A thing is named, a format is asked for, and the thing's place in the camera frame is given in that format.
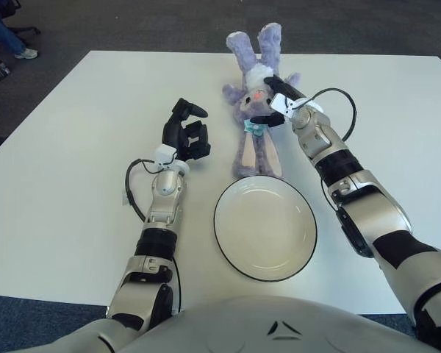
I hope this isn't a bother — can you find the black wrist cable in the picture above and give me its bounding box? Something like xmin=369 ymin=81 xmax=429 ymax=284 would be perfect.
xmin=124 ymin=157 xmax=159 ymax=221
xmin=308 ymin=86 xmax=357 ymax=143

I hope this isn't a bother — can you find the white plate black rim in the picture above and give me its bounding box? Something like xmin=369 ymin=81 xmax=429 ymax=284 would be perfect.
xmin=212 ymin=175 xmax=318 ymax=283

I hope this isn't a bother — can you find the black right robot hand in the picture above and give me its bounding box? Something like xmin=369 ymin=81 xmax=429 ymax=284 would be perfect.
xmin=250 ymin=75 xmax=306 ymax=128

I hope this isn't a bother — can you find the grey robot torso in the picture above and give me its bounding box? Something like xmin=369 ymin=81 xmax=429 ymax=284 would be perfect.
xmin=53 ymin=293 xmax=441 ymax=353

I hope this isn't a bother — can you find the blue jeans leg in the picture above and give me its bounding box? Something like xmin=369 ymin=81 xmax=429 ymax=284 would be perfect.
xmin=0 ymin=0 xmax=26 ymax=56

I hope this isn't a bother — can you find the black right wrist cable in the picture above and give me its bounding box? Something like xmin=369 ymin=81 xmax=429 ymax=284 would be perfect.
xmin=308 ymin=86 xmax=357 ymax=143

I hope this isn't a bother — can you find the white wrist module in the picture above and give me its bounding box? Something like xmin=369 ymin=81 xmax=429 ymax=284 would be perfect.
xmin=154 ymin=144 xmax=177 ymax=166
xmin=270 ymin=93 xmax=324 ymax=119

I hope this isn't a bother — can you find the black chair base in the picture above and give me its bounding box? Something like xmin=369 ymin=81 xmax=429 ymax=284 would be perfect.
xmin=7 ymin=26 xmax=41 ymax=38

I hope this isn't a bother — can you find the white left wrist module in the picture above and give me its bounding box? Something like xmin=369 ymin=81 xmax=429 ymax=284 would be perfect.
xmin=154 ymin=144 xmax=177 ymax=166

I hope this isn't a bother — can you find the purple plush bunny doll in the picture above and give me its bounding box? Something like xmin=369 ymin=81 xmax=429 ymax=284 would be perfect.
xmin=222 ymin=22 xmax=302 ymax=179

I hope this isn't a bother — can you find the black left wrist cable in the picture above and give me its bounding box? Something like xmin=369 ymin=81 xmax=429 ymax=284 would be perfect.
xmin=124 ymin=157 xmax=159 ymax=221

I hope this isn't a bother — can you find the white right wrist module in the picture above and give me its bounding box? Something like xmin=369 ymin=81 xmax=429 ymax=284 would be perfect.
xmin=270 ymin=93 xmax=324 ymax=119

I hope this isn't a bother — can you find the white sneaker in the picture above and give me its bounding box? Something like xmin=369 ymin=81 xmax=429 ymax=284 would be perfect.
xmin=14 ymin=47 xmax=40 ymax=60

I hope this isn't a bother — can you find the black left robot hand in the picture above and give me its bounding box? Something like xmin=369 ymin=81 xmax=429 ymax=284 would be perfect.
xmin=161 ymin=97 xmax=212 ymax=163

